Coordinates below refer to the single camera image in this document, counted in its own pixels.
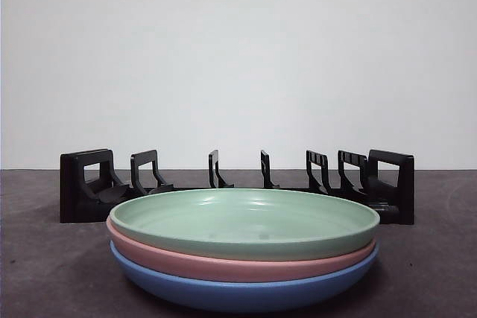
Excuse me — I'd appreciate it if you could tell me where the green round plate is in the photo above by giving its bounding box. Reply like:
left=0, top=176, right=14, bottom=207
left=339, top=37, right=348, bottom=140
left=108, top=188, right=382, bottom=263

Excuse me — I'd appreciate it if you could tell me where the pink round plate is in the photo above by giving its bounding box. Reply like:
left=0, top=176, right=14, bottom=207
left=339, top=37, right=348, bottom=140
left=105, top=216, right=378, bottom=284

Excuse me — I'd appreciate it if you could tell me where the blue round plate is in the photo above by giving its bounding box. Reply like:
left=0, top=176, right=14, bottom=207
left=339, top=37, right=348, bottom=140
left=109, top=239, right=382, bottom=314

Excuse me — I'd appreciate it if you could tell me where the black plastic dish rack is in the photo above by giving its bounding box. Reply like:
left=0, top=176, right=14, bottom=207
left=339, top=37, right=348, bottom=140
left=59, top=148, right=416, bottom=226

